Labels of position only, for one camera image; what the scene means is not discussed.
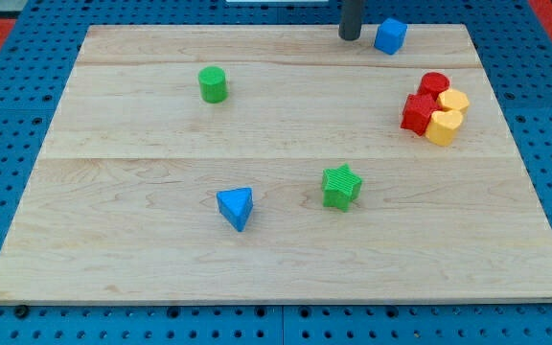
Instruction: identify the green cylinder block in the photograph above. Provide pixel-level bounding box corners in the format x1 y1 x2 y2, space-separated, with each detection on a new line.
197 66 228 104

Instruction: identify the green star block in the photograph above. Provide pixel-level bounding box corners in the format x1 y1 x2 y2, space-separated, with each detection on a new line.
321 163 363 212

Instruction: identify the blue triangle block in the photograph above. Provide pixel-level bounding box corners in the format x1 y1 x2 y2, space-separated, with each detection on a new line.
217 187 253 232

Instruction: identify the yellow hexagon block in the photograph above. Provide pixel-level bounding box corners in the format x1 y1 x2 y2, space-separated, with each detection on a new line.
437 88 471 115

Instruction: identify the red cylinder block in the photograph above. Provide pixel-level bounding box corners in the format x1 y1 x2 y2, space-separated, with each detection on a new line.
417 72 450 100

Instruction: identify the red star block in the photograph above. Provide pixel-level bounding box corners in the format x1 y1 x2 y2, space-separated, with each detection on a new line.
400 94 440 136

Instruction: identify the blue cube block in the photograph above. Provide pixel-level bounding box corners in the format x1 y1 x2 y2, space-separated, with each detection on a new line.
374 18 408 55

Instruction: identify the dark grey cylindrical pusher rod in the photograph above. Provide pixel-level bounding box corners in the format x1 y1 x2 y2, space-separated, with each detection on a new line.
338 0 365 41

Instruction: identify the yellow heart block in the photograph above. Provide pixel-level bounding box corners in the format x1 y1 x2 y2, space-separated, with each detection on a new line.
425 110 464 147

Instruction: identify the light wooden board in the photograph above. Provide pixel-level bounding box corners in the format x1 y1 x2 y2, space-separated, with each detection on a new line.
0 24 552 306

